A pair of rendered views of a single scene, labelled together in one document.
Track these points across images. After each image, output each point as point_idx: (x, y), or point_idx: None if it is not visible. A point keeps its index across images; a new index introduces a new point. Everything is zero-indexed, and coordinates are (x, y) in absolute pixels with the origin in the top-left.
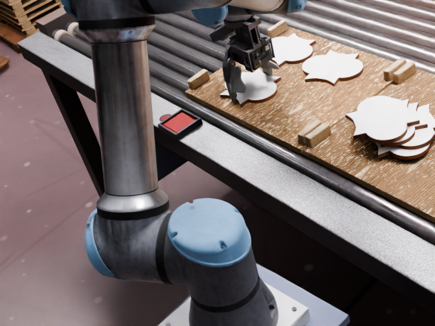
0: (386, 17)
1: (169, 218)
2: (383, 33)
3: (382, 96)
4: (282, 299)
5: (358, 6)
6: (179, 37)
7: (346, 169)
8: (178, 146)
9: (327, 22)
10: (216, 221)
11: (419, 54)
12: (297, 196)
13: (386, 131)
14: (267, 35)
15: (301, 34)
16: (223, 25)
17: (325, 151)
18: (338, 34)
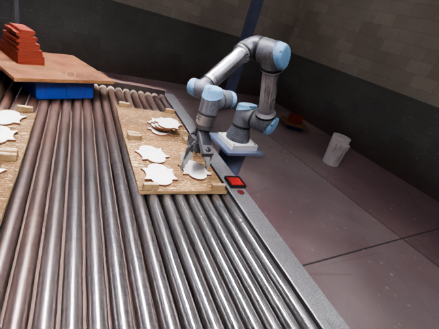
0: (80, 166)
1: (256, 106)
2: (101, 159)
3: (160, 125)
4: (223, 135)
5: (79, 181)
6: (208, 250)
7: (187, 133)
8: None
9: (110, 185)
10: (245, 103)
11: (106, 145)
12: None
13: (172, 120)
14: (151, 201)
15: (140, 179)
16: (210, 137)
17: None
18: (119, 172)
